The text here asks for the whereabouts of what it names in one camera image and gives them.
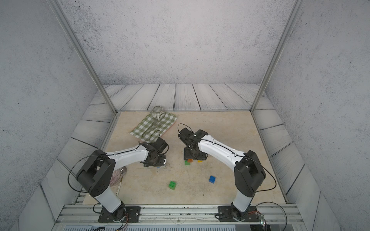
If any right aluminium frame post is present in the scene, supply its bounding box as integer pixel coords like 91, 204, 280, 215
250, 0, 304, 113

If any aluminium front rail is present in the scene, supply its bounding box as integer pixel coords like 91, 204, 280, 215
53, 203, 306, 231

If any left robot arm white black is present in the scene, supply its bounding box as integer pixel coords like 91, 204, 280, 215
76, 139, 169, 214

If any dark blue lego brick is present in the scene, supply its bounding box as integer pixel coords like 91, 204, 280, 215
209, 176, 216, 184

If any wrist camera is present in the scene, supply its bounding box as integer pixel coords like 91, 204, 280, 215
178, 128, 194, 146
152, 138, 168, 154

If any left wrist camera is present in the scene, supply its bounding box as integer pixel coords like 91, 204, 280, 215
152, 138, 168, 154

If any pink glass bowl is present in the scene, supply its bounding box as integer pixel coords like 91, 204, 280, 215
109, 169, 120, 187

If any left aluminium frame post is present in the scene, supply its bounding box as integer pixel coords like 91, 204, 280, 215
47, 0, 118, 115

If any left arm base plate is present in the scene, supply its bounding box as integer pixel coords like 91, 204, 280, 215
98, 205, 141, 224

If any green checkered cloth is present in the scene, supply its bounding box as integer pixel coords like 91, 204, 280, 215
130, 113, 177, 141

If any aluminium frame post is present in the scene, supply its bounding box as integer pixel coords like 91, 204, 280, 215
250, 0, 304, 113
47, 0, 118, 115

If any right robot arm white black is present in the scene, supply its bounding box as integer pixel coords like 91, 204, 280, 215
178, 128, 266, 213

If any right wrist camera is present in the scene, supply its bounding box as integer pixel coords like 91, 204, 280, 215
178, 128, 194, 146

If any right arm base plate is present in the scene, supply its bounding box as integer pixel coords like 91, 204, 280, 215
215, 206, 260, 222

